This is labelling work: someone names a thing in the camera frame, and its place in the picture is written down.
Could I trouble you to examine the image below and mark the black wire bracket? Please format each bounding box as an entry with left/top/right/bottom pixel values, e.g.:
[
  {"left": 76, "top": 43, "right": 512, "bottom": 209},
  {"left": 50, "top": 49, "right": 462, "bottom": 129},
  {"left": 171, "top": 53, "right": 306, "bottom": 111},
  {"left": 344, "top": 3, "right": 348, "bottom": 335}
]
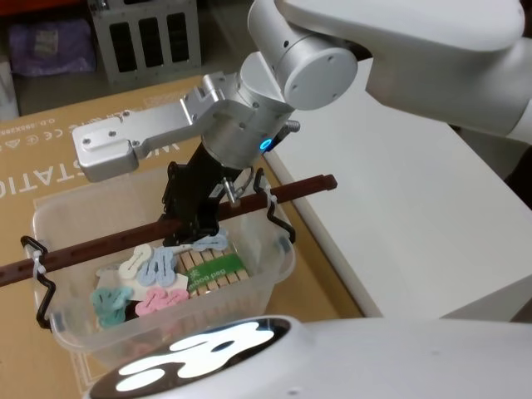
[
  {"left": 19, "top": 235, "right": 57, "bottom": 330},
  {"left": 253, "top": 168, "right": 296, "bottom": 244}
]

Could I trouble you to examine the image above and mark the white cabinet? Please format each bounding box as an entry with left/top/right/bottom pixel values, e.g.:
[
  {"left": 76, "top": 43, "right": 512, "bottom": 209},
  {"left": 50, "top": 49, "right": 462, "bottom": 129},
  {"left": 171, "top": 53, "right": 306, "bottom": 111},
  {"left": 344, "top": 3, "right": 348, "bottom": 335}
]
[{"left": 265, "top": 53, "right": 532, "bottom": 322}]

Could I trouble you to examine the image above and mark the teal clothes peg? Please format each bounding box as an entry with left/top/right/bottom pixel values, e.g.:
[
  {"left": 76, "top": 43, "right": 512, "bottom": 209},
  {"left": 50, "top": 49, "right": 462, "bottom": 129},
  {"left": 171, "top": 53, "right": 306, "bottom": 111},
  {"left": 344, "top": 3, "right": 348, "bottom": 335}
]
[{"left": 90, "top": 285, "right": 133, "bottom": 332}]

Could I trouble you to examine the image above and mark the pink clothes peg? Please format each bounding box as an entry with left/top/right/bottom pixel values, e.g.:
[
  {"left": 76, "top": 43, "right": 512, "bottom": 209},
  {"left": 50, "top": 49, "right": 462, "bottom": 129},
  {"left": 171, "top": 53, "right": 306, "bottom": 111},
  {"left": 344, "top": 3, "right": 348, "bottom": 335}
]
[{"left": 135, "top": 287, "right": 190, "bottom": 317}]

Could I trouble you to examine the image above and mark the purple plastic bag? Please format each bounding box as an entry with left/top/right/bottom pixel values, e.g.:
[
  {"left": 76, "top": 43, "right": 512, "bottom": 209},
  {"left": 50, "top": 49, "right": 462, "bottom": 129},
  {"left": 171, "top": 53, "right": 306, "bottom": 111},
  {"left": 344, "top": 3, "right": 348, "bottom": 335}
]
[{"left": 7, "top": 20, "right": 97, "bottom": 77}]

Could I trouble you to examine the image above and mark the bamboo pegs pack green label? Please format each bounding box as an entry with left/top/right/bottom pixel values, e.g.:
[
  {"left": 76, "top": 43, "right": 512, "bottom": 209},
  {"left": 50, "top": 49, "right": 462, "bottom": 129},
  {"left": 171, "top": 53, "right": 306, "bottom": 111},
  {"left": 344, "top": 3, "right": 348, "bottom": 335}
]
[{"left": 178, "top": 247, "right": 253, "bottom": 298}]

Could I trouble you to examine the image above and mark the large brown cardboard box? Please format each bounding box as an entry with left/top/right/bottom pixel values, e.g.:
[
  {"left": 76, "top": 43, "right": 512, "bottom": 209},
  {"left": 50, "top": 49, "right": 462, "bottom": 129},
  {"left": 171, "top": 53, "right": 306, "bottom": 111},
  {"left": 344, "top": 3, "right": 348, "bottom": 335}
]
[{"left": 0, "top": 74, "right": 367, "bottom": 399}]

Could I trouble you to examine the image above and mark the white paper card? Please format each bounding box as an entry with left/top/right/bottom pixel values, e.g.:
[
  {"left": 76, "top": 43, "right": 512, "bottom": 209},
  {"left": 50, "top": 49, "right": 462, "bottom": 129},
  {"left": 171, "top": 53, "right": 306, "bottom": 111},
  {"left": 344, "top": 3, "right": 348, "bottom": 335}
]
[{"left": 96, "top": 265, "right": 190, "bottom": 301}]

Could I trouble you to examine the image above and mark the long brown perforated rod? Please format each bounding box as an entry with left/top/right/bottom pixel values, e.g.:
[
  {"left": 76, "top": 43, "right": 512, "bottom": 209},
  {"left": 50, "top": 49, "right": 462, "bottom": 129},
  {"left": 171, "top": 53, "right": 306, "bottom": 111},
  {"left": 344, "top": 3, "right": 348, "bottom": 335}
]
[{"left": 0, "top": 174, "right": 337, "bottom": 288}]

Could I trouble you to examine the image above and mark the pale blue clothes peg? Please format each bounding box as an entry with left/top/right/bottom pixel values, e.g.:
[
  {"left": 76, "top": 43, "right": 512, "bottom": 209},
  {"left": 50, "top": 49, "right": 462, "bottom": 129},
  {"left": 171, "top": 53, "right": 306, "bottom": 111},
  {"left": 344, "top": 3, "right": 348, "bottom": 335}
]
[{"left": 191, "top": 228, "right": 229, "bottom": 253}]

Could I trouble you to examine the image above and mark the clear plastic bin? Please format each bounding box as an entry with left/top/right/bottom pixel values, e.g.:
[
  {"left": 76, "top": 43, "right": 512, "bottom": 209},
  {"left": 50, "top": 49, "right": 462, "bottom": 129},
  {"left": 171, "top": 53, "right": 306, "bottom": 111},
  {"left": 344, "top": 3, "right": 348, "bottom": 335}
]
[{"left": 32, "top": 168, "right": 297, "bottom": 367}]

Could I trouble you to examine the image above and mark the grey metal slotted case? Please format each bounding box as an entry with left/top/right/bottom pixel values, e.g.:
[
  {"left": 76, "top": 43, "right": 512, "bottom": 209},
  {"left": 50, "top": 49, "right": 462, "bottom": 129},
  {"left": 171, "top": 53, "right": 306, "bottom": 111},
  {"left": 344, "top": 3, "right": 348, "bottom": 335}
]
[{"left": 86, "top": 0, "right": 204, "bottom": 84}]

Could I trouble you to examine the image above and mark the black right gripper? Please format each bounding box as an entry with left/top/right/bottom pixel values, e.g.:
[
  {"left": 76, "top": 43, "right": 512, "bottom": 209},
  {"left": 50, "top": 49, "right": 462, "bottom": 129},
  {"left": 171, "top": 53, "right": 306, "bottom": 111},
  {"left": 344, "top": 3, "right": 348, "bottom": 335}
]
[{"left": 160, "top": 143, "right": 251, "bottom": 247}]

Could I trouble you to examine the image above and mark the thin cable with silver plug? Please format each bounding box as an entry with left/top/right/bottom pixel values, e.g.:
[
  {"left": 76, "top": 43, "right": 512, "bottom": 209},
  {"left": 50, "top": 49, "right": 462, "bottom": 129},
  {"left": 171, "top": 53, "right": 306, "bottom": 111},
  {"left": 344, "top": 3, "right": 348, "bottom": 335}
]
[{"left": 221, "top": 165, "right": 256, "bottom": 205}]

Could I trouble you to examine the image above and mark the cream clothes peg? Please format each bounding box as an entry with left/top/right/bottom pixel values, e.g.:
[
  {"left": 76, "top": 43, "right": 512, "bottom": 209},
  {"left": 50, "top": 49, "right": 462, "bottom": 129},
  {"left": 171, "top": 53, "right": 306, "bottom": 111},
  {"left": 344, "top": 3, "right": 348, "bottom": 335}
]
[{"left": 118, "top": 244, "right": 151, "bottom": 281}]

